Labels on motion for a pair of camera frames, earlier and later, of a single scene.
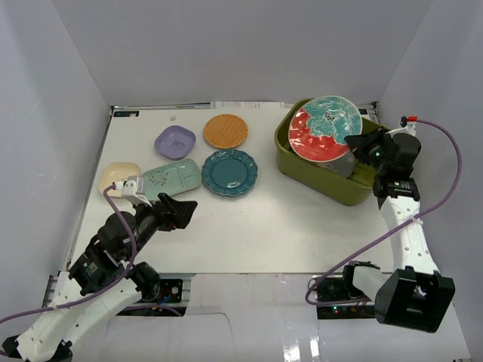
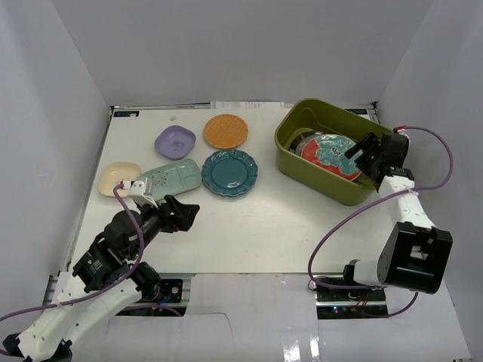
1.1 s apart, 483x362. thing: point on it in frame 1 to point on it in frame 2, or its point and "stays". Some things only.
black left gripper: x=166 y=212 stays
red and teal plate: x=319 y=126 to x=328 y=152
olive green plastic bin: x=355 y=190 stays
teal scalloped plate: x=229 y=173 stays
